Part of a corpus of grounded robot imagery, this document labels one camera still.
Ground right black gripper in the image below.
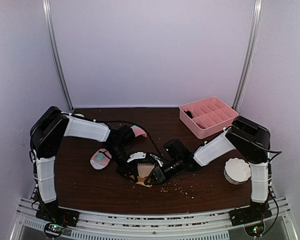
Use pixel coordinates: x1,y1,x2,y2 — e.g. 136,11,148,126
145,157,184,186

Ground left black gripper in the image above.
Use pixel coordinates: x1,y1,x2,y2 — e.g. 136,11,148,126
104,144,139,183

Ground striped beige maroon sock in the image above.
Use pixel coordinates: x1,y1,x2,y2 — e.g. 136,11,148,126
132,163,155,188

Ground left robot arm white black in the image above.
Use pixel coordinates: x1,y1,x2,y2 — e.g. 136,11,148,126
29,106,160,222

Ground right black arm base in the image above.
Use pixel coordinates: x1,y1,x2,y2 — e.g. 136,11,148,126
229,206,272,226

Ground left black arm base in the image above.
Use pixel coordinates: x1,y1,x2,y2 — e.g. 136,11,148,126
35,208,80,227

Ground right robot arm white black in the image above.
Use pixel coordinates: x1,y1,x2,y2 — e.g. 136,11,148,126
144,116,281,221

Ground pink patterned sock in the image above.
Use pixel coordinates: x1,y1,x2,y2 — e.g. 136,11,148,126
90,125,147,170

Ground white dark small bowl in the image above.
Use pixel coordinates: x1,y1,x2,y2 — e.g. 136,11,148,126
73,113,85,118

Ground black item in tray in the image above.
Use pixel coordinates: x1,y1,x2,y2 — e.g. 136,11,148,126
184,110,194,119

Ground pink divided organizer tray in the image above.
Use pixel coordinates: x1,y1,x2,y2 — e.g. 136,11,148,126
179,96,239,140

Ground white scalloped bowl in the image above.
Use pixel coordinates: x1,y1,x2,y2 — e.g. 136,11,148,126
223,157,251,185

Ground right circuit board with leds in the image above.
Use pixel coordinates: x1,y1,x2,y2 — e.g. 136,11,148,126
244,222,265,238

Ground circuit board with leds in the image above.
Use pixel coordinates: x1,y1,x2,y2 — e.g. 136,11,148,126
244,222,265,238
43,222,65,239

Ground left circuit board with leds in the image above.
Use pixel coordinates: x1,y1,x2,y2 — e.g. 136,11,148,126
43,222,65,239

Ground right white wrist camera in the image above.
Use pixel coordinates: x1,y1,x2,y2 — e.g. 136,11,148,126
150,153,164,167

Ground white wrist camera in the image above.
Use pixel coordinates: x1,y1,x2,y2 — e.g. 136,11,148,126
127,151,147,163
150,153,164,167

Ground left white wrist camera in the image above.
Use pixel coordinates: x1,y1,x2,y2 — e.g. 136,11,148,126
127,151,147,163

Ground aluminium front rail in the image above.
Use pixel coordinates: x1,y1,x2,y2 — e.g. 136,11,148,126
8,197,300,240

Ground left aluminium frame post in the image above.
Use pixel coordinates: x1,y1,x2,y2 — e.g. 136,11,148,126
42,0,74,111

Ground aluminium frame post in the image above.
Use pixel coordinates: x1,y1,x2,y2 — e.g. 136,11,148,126
232,0,264,113
42,0,74,111

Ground right aluminium frame post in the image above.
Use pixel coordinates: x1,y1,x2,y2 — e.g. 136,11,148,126
232,0,264,113

